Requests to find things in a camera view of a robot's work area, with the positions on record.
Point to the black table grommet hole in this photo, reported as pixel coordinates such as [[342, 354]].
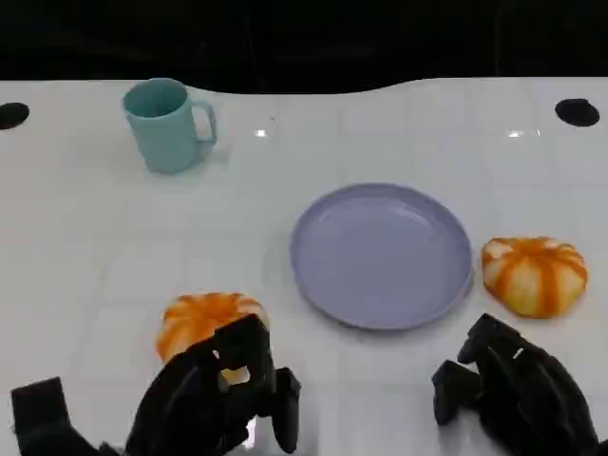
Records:
[[576, 112], [12, 115]]

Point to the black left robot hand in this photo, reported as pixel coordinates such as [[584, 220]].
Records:
[[190, 404]]

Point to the pale green mug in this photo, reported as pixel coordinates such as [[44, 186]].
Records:
[[164, 135]]

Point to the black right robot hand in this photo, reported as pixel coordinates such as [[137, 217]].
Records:
[[532, 399]]

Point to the orange white toy bread roll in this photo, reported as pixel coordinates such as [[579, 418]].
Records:
[[199, 316], [534, 278]]

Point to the lilac plate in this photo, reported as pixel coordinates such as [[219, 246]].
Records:
[[380, 256]]

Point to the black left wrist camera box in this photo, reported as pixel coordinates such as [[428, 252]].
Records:
[[45, 418]]

